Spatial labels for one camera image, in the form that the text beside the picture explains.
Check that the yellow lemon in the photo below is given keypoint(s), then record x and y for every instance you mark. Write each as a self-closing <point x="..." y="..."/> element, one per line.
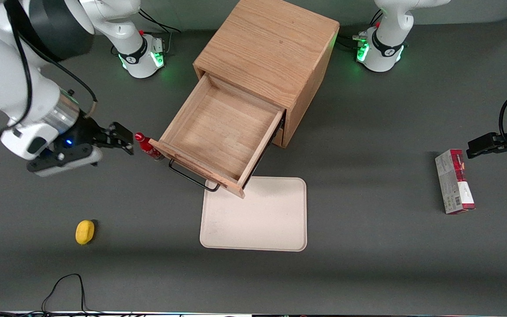
<point x="84" y="232"/>

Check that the red cola bottle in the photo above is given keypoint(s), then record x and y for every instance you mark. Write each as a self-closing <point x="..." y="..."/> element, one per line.
<point x="147" y="146"/>

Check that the grey red carton box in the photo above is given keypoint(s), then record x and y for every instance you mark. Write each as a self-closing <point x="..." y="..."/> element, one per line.
<point x="453" y="182"/>

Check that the wooden drawer cabinet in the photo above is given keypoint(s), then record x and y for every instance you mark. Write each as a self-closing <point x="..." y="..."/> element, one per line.
<point x="271" y="44"/>

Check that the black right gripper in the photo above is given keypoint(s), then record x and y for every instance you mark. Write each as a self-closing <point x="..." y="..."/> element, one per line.
<point x="82" y="132"/>

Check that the beige plastic tray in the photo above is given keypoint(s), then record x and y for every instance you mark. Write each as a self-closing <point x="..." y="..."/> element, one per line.
<point x="258" y="220"/>

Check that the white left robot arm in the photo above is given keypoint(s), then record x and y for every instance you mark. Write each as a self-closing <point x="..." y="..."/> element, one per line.
<point x="387" y="39"/>

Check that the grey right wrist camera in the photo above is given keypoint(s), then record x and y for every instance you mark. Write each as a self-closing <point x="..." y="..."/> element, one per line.
<point x="66" y="159"/>

